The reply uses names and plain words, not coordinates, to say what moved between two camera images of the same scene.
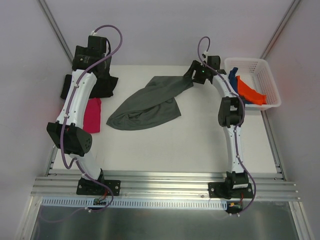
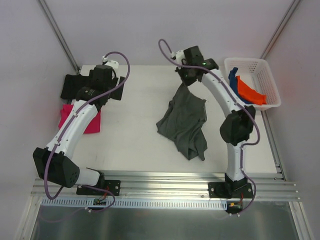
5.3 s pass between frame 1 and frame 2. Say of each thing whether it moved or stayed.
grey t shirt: moved
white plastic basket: stayed
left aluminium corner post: stayed
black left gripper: moved
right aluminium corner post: stayed
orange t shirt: stayed
